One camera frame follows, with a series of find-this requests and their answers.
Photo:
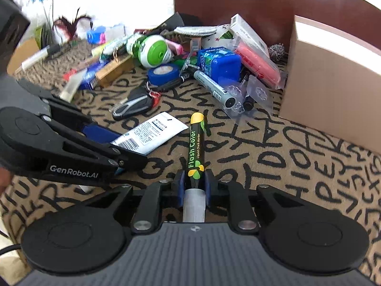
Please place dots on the red small packet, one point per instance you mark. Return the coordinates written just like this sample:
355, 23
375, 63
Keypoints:
69, 74

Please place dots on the green small box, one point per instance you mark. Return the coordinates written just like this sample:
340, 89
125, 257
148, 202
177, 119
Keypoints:
183, 62

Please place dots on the brown wooden block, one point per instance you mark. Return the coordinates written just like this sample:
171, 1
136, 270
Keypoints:
114, 71

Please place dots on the white star print card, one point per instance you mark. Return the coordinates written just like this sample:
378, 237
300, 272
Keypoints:
215, 37

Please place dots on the steel wool scourer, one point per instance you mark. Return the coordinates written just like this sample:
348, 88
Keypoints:
277, 52

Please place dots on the blue paper packet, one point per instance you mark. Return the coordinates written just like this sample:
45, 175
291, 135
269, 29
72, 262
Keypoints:
89, 79

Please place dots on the blue pink toy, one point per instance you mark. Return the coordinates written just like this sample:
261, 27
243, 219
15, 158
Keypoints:
96, 35

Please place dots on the white carton box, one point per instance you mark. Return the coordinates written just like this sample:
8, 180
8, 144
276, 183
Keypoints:
247, 29

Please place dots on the yellow black chalk marker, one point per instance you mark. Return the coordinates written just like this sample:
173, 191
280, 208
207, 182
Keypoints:
196, 149

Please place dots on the green white round container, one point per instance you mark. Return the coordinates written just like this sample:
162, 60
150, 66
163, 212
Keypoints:
153, 50

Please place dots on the silver glitter pouch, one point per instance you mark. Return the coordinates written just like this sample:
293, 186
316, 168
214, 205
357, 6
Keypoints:
193, 30

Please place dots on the blue plastic box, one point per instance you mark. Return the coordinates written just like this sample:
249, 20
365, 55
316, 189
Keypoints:
223, 65

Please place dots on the pink packet in clear bag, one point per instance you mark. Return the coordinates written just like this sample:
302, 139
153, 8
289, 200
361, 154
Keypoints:
257, 62

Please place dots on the black car key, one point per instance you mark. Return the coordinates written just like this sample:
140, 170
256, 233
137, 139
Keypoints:
134, 102

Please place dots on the blue tape roll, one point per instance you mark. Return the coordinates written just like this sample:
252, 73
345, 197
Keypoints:
162, 76

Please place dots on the white sachet packet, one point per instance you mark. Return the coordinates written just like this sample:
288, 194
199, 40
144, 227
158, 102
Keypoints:
151, 132

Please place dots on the thin black pen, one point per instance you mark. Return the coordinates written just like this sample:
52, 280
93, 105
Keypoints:
174, 82

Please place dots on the small brown cardboard box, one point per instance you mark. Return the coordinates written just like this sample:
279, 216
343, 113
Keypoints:
25, 53

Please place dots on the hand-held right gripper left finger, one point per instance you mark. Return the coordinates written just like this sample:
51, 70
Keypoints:
180, 190

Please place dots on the black flat case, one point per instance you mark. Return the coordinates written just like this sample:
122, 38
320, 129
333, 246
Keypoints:
171, 22

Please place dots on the dark red feather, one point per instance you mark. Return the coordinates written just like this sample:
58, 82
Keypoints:
70, 23

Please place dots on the white marker with black cap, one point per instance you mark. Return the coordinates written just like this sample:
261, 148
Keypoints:
38, 58

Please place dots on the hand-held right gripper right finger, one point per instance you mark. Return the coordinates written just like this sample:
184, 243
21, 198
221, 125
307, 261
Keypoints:
208, 190

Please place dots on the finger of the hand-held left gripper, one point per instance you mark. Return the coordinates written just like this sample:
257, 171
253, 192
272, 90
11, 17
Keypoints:
119, 159
98, 132

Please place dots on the white green tube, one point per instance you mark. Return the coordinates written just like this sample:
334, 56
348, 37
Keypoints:
108, 46

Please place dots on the grey whiteboard marker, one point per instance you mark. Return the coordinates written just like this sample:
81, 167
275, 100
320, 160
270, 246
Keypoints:
212, 88

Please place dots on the beige cardboard box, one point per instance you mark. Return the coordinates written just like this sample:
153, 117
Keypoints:
330, 86

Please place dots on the letter print blanket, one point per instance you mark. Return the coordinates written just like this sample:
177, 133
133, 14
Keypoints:
268, 161

